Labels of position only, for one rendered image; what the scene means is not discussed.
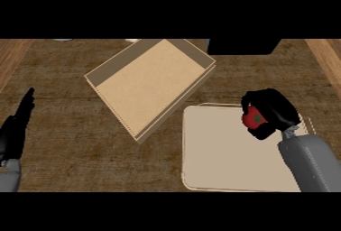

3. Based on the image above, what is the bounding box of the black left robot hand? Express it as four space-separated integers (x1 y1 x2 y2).
0 87 36 162

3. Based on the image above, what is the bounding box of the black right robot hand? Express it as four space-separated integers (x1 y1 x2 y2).
240 88 303 141

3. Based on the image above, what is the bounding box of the beige tray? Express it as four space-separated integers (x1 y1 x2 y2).
182 102 321 193

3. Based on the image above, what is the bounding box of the cardboard box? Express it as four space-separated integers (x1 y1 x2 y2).
85 39 218 145

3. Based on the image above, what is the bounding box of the black appliance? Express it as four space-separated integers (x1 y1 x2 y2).
207 39 283 56

